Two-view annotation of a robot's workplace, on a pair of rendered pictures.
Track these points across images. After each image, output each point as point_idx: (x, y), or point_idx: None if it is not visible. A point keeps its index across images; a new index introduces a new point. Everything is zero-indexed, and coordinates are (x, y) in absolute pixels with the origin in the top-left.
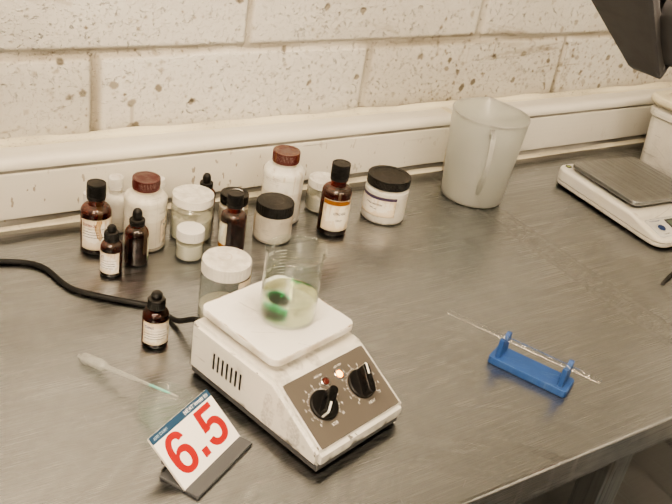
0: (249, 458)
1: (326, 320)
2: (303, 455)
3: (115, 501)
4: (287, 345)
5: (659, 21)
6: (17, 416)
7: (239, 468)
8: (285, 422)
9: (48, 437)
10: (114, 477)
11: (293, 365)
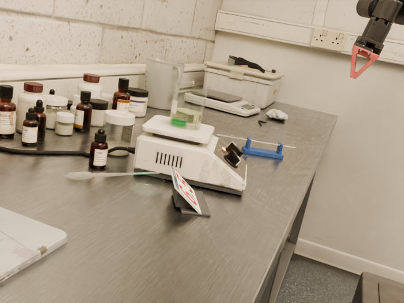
0: (208, 198)
1: (202, 126)
2: (234, 188)
3: (175, 226)
4: (202, 134)
5: None
6: (67, 207)
7: (209, 202)
8: (219, 173)
9: (99, 211)
10: (159, 218)
11: (207, 145)
